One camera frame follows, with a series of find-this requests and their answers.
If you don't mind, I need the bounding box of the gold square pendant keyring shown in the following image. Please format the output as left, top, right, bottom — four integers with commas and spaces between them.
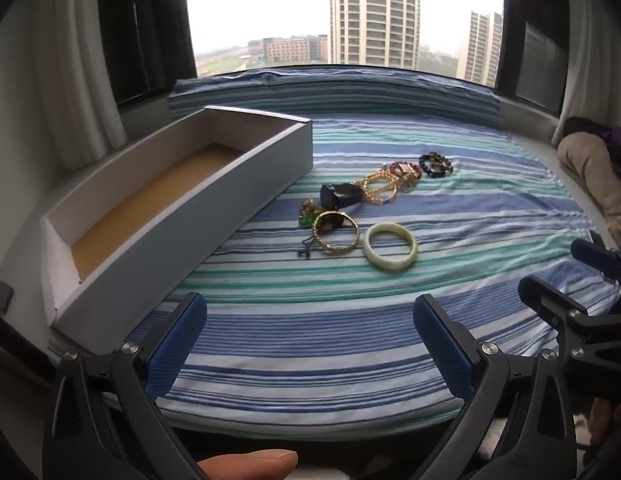
395, 162, 416, 193

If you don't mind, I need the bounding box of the red bead bracelet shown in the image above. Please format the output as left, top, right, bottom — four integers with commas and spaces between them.
388, 160, 424, 183

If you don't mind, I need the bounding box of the beige cushion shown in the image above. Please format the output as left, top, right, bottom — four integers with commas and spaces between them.
555, 132, 621, 248

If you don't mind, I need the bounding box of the blue green striped bedsheet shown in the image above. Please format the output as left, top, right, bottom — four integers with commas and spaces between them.
48, 117, 621, 443

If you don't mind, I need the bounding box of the slim apartment tower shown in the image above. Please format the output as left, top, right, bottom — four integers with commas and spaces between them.
458, 10, 504, 86

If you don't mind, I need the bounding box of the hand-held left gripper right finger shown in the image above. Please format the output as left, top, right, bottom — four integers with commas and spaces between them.
413, 294, 579, 480

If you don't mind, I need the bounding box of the amber bead bracelet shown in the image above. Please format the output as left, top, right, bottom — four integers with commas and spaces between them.
358, 170, 404, 207

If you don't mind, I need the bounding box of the person's left hand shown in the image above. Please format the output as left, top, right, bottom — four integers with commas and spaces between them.
197, 450, 298, 480

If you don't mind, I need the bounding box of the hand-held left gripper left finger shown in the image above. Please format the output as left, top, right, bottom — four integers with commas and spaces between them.
43, 291, 208, 480

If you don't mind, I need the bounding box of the large glass window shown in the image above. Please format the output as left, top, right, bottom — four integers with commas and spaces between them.
183, 0, 506, 86

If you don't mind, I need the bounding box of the white cardboard box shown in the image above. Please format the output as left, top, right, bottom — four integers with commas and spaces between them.
43, 106, 314, 330

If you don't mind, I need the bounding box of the pale jade bangle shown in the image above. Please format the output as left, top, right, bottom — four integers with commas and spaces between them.
363, 223, 418, 272

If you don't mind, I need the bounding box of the dark wooden frame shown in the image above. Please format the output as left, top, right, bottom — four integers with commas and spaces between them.
0, 305, 56, 396

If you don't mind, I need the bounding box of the white curtain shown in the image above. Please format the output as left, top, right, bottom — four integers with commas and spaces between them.
551, 0, 621, 146
33, 0, 128, 171

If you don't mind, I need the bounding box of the dark window side panel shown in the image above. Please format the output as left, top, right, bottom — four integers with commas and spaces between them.
98, 0, 198, 106
495, 0, 566, 113

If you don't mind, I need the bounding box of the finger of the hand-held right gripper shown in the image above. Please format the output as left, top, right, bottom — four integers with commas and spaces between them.
571, 230, 621, 286
518, 274, 599, 328

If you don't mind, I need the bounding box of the black bead bracelet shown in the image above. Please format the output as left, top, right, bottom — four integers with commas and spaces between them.
419, 154, 449, 178

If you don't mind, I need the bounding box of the low brick building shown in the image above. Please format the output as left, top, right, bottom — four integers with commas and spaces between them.
263, 35, 329, 66

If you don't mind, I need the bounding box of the gold bangle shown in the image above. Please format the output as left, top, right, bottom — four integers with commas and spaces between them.
312, 211, 360, 256

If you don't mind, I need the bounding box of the tall apartment tower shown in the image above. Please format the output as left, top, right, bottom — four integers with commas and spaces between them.
329, 0, 421, 68

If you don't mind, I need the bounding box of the green pendant black cord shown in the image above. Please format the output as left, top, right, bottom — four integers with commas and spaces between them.
295, 214, 316, 260

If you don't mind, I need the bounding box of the person's right hand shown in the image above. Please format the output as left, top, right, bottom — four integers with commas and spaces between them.
588, 400, 621, 461

